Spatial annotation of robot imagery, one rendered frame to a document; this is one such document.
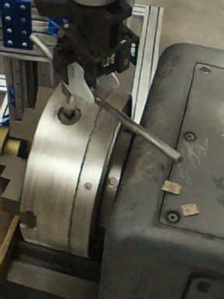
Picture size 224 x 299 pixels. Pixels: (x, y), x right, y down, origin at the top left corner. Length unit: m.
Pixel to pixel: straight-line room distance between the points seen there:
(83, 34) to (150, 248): 0.31
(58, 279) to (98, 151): 0.37
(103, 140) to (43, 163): 0.10
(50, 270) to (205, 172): 0.46
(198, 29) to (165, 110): 2.23
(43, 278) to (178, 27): 2.18
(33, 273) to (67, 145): 0.37
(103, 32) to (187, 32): 2.46
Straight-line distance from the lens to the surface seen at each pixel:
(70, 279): 1.16
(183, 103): 0.93
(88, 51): 0.68
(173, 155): 0.70
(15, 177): 0.99
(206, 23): 3.19
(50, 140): 0.89
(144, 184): 0.82
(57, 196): 0.89
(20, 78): 1.89
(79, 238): 0.93
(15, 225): 1.18
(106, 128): 0.90
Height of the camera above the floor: 1.92
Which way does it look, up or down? 49 degrees down
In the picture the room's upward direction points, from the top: 6 degrees clockwise
